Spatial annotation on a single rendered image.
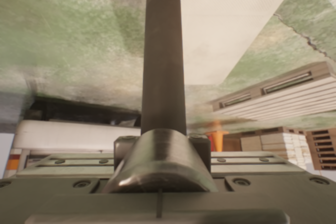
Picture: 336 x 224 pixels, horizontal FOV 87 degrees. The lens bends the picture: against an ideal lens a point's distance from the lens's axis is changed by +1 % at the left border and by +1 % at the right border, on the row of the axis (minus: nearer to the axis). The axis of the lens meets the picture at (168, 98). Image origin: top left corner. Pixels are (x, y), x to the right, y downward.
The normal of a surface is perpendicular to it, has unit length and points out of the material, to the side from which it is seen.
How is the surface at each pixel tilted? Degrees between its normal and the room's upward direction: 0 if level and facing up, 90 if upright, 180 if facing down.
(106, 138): 88
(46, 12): 0
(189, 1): 0
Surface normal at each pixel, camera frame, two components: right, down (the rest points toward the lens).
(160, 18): -0.10, -0.33
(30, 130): 0.44, -0.33
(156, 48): -0.32, -0.31
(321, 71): -0.85, -0.17
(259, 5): 0.01, 0.94
